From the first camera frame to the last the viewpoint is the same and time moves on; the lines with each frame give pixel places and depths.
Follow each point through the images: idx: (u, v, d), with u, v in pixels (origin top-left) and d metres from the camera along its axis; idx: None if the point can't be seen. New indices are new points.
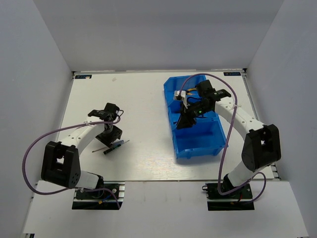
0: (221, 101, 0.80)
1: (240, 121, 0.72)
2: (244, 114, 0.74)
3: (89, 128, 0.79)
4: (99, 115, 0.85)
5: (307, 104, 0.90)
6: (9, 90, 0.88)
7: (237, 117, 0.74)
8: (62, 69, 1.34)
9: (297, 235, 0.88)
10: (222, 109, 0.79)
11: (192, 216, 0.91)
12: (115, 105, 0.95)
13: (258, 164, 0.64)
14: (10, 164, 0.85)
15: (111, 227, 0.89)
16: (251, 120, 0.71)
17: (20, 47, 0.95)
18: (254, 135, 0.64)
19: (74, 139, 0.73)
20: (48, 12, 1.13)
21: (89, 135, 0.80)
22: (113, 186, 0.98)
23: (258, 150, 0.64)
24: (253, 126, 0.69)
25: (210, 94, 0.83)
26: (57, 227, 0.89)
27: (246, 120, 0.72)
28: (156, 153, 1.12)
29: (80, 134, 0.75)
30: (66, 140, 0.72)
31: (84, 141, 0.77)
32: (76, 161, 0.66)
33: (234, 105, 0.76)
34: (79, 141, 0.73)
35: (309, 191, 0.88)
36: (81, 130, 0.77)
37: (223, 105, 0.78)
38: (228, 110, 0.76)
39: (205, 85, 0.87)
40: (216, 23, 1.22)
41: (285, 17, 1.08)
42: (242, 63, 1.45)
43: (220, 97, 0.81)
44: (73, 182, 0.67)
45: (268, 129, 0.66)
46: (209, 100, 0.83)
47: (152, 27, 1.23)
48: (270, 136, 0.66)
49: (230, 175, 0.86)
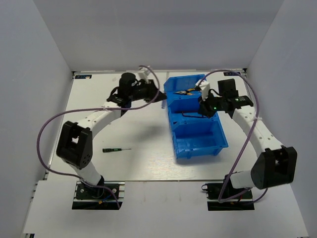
0: (241, 111, 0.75)
1: (257, 136, 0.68)
2: (264, 129, 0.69)
3: (106, 113, 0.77)
4: (116, 100, 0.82)
5: (307, 104, 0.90)
6: (9, 90, 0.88)
7: (255, 132, 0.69)
8: (62, 69, 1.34)
9: (297, 235, 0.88)
10: (240, 117, 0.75)
11: (192, 215, 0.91)
12: (127, 81, 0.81)
13: (266, 182, 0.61)
14: (10, 164, 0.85)
15: (111, 226, 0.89)
16: (270, 138, 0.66)
17: (20, 47, 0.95)
18: (270, 154, 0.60)
19: (90, 122, 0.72)
20: (48, 12, 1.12)
21: (107, 119, 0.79)
22: (113, 186, 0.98)
23: (271, 170, 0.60)
24: (270, 144, 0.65)
25: (230, 99, 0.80)
26: (57, 227, 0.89)
27: (264, 136, 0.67)
28: (156, 153, 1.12)
29: (97, 117, 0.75)
30: (82, 121, 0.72)
31: (101, 124, 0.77)
32: (89, 143, 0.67)
33: (255, 118, 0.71)
34: (94, 124, 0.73)
35: (309, 191, 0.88)
36: (98, 113, 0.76)
37: (242, 115, 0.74)
38: (247, 120, 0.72)
39: (228, 84, 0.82)
40: (216, 23, 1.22)
41: (285, 17, 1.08)
42: (242, 63, 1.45)
43: (241, 104, 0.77)
44: (84, 162, 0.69)
45: (288, 152, 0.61)
46: (228, 105, 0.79)
47: (152, 27, 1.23)
48: (286, 157, 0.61)
49: (232, 176, 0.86)
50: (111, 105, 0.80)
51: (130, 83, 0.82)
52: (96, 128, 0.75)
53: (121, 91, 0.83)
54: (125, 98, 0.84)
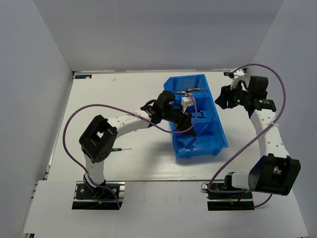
0: (261, 112, 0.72)
1: (266, 140, 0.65)
2: (275, 136, 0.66)
3: (135, 119, 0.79)
4: (149, 111, 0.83)
5: (307, 104, 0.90)
6: (9, 90, 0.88)
7: (265, 135, 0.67)
8: (62, 69, 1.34)
9: (297, 235, 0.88)
10: (256, 119, 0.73)
11: (192, 215, 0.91)
12: (165, 95, 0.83)
13: (259, 186, 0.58)
14: (10, 164, 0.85)
15: (111, 227, 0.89)
16: (278, 146, 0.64)
17: (20, 48, 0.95)
18: (272, 162, 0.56)
19: (119, 122, 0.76)
20: (48, 12, 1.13)
21: (135, 125, 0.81)
22: (113, 186, 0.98)
23: (267, 175, 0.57)
24: (275, 150, 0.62)
25: (255, 99, 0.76)
26: (57, 227, 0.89)
27: (273, 143, 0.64)
28: (156, 153, 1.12)
29: (126, 120, 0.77)
30: (112, 120, 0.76)
31: (128, 128, 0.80)
32: (111, 141, 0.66)
33: (272, 122, 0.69)
34: (122, 126, 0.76)
35: (309, 191, 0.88)
36: (129, 118, 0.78)
37: (259, 117, 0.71)
38: (262, 123, 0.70)
39: (260, 84, 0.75)
40: (216, 23, 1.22)
41: (286, 17, 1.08)
42: (242, 63, 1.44)
43: (263, 106, 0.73)
44: (100, 158, 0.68)
45: (293, 165, 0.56)
46: (250, 104, 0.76)
47: (152, 27, 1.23)
48: (288, 168, 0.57)
49: (234, 174, 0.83)
50: (143, 114, 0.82)
51: (167, 100, 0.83)
52: (122, 130, 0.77)
53: (157, 105, 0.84)
54: (157, 112, 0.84)
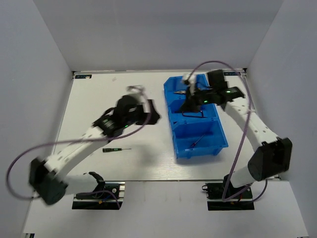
0: (235, 103, 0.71)
1: (252, 129, 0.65)
2: (258, 122, 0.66)
3: (85, 145, 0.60)
4: (106, 125, 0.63)
5: (307, 104, 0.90)
6: (9, 90, 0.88)
7: (249, 125, 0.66)
8: (62, 68, 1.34)
9: (297, 235, 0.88)
10: (232, 110, 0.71)
11: (192, 215, 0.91)
12: (124, 103, 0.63)
13: (264, 175, 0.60)
14: (10, 164, 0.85)
15: (111, 227, 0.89)
16: (265, 131, 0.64)
17: (20, 48, 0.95)
18: (267, 148, 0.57)
19: (61, 159, 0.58)
20: (48, 12, 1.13)
21: (86, 151, 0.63)
22: (113, 186, 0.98)
23: (267, 162, 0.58)
24: (265, 137, 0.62)
25: (222, 91, 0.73)
26: (57, 227, 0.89)
27: (259, 130, 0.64)
28: (156, 153, 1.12)
29: (73, 152, 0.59)
30: (50, 159, 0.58)
31: (78, 158, 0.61)
32: (56, 183, 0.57)
33: (247, 111, 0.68)
34: (66, 162, 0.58)
35: (309, 191, 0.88)
36: (78, 145, 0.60)
37: (236, 108, 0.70)
38: (241, 114, 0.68)
39: (219, 76, 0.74)
40: (216, 23, 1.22)
41: (285, 17, 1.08)
42: (242, 63, 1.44)
43: (233, 97, 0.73)
44: (53, 198, 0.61)
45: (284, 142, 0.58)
46: (220, 98, 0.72)
47: (152, 27, 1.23)
48: (281, 147, 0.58)
49: (231, 175, 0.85)
50: (94, 134, 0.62)
51: (127, 107, 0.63)
52: (70, 165, 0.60)
53: (116, 113, 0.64)
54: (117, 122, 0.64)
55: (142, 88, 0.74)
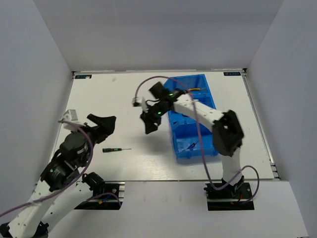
0: (180, 101, 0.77)
1: (201, 114, 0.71)
2: (204, 107, 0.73)
3: (35, 208, 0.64)
4: (54, 173, 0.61)
5: (306, 104, 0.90)
6: (9, 90, 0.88)
7: (199, 112, 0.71)
8: (62, 68, 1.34)
9: (297, 235, 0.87)
10: (181, 107, 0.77)
11: (192, 215, 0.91)
12: (65, 147, 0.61)
13: (229, 147, 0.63)
14: (10, 163, 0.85)
15: (111, 227, 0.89)
16: (212, 112, 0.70)
17: (20, 47, 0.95)
18: (218, 123, 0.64)
19: (20, 225, 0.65)
20: (48, 12, 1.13)
21: (40, 212, 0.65)
22: (113, 186, 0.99)
23: (225, 134, 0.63)
24: (214, 116, 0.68)
25: (166, 96, 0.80)
26: (57, 227, 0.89)
27: (207, 112, 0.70)
28: (156, 153, 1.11)
29: (26, 218, 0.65)
30: (15, 224, 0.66)
31: (37, 217, 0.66)
32: None
33: (191, 102, 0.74)
34: (25, 227, 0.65)
35: (309, 191, 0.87)
36: (28, 210, 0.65)
37: (183, 104, 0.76)
38: (188, 107, 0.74)
39: (159, 87, 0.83)
40: (215, 23, 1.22)
41: (285, 17, 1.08)
42: (242, 63, 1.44)
43: (177, 96, 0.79)
44: None
45: (228, 113, 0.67)
46: (168, 102, 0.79)
47: (152, 27, 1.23)
48: (229, 119, 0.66)
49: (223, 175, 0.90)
50: (42, 190, 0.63)
51: (74, 150, 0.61)
52: (33, 226, 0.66)
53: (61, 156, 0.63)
54: (65, 168, 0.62)
55: (72, 111, 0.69)
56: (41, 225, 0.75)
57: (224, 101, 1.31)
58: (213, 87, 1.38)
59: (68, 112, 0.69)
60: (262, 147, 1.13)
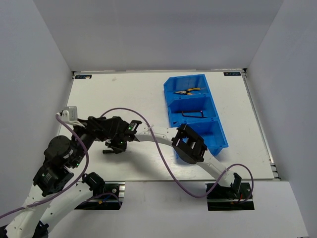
0: (139, 132, 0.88)
1: (161, 136, 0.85)
2: (160, 128, 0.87)
3: (30, 212, 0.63)
4: (46, 179, 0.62)
5: (307, 104, 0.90)
6: (9, 90, 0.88)
7: (157, 135, 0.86)
8: (62, 69, 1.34)
9: (297, 235, 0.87)
10: (141, 136, 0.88)
11: (192, 215, 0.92)
12: (52, 153, 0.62)
13: (196, 157, 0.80)
14: (10, 164, 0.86)
15: (111, 227, 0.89)
16: (168, 131, 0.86)
17: (20, 48, 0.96)
18: (177, 140, 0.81)
19: (16, 229, 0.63)
20: (48, 13, 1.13)
21: (37, 215, 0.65)
22: (113, 186, 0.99)
23: (187, 148, 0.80)
24: (171, 134, 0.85)
25: (125, 130, 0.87)
26: (57, 227, 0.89)
27: (165, 133, 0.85)
28: (156, 153, 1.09)
29: (23, 221, 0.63)
30: (10, 229, 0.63)
31: (33, 221, 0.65)
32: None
33: (149, 128, 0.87)
34: (21, 232, 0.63)
35: (309, 191, 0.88)
36: (23, 215, 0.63)
37: (142, 133, 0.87)
38: (148, 135, 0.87)
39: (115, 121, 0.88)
40: (215, 23, 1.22)
41: (285, 17, 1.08)
42: (242, 63, 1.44)
43: (134, 128, 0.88)
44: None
45: (181, 128, 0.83)
46: (130, 136, 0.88)
47: (152, 27, 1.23)
48: (184, 132, 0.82)
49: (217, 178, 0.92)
50: (36, 195, 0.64)
51: (60, 155, 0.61)
52: (28, 231, 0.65)
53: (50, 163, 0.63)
54: (56, 172, 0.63)
55: (73, 109, 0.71)
56: (41, 226, 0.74)
57: (224, 101, 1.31)
58: (213, 87, 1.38)
59: (69, 109, 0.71)
60: (262, 147, 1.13)
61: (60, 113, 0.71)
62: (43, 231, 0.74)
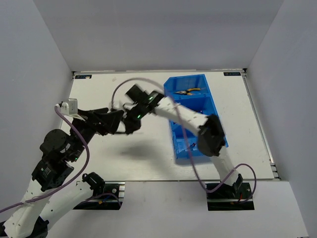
0: (161, 106, 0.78)
1: (186, 118, 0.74)
2: (187, 111, 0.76)
3: (29, 208, 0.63)
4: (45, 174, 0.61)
5: (307, 104, 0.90)
6: (9, 90, 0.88)
7: (183, 117, 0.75)
8: (61, 69, 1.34)
9: (297, 235, 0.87)
10: (163, 111, 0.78)
11: (192, 215, 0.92)
12: (48, 148, 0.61)
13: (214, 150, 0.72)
14: (10, 163, 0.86)
15: (111, 227, 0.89)
16: (195, 116, 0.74)
17: (20, 48, 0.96)
18: (203, 130, 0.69)
19: (14, 225, 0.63)
20: (48, 13, 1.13)
21: (35, 210, 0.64)
22: (113, 186, 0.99)
23: (211, 141, 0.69)
24: (197, 120, 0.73)
25: (145, 101, 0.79)
26: (57, 227, 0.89)
27: (190, 117, 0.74)
28: (155, 153, 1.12)
29: (21, 217, 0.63)
30: (9, 225, 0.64)
31: (31, 217, 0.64)
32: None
33: (174, 106, 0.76)
34: (19, 228, 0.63)
35: (309, 191, 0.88)
36: (21, 211, 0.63)
37: (164, 109, 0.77)
38: (171, 112, 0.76)
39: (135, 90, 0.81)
40: (215, 23, 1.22)
41: (285, 17, 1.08)
42: (242, 63, 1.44)
43: (156, 101, 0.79)
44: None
45: (210, 118, 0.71)
46: (148, 107, 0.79)
47: (152, 27, 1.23)
48: (213, 123, 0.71)
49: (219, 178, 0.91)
50: (35, 191, 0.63)
51: (56, 149, 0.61)
52: (28, 227, 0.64)
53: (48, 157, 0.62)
54: (55, 167, 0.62)
55: (74, 102, 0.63)
56: (41, 222, 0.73)
57: (224, 101, 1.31)
58: (212, 87, 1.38)
59: (68, 102, 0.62)
60: (262, 147, 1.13)
61: (59, 105, 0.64)
62: (43, 227, 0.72)
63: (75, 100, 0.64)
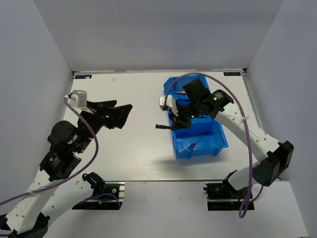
0: (226, 112, 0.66)
1: (254, 139, 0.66)
2: (257, 130, 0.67)
3: (34, 198, 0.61)
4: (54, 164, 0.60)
5: (307, 104, 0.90)
6: (8, 90, 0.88)
7: (251, 136, 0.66)
8: (61, 68, 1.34)
9: (297, 235, 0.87)
10: (225, 119, 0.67)
11: (192, 215, 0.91)
12: (55, 139, 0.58)
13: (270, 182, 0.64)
14: (9, 163, 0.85)
15: (111, 227, 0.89)
16: (266, 138, 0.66)
17: (20, 48, 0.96)
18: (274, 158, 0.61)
19: (18, 216, 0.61)
20: (48, 12, 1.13)
21: (40, 202, 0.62)
22: (113, 186, 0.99)
23: (275, 171, 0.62)
24: (268, 146, 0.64)
25: (207, 101, 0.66)
26: (57, 227, 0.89)
27: (260, 138, 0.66)
28: (155, 153, 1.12)
29: (25, 208, 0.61)
30: (12, 216, 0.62)
31: (36, 208, 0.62)
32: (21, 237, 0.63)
33: (243, 119, 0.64)
34: (23, 219, 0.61)
35: (309, 191, 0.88)
36: (26, 202, 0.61)
37: (230, 117, 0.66)
38: (238, 124, 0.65)
39: (196, 85, 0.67)
40: (215, 23, 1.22)
41: (285, 17, 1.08)
42: (242, 63, 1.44)
43: (221, 104, 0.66)
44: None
45: (287, 149, 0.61)
46: (207, 107, 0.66)
47: (152, 27, 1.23)
48: (286, 153, 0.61)
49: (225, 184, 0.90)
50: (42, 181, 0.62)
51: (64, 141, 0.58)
52: (31, 219, 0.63)
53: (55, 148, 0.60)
54: (63, 159, 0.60)
55: (82, 94, 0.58)
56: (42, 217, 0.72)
57: None
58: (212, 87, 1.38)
59: (77, 95, 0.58)
60: None
61: (68, 95, 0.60)
62: (43, 222, 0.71)
63: (84, 92, 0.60)
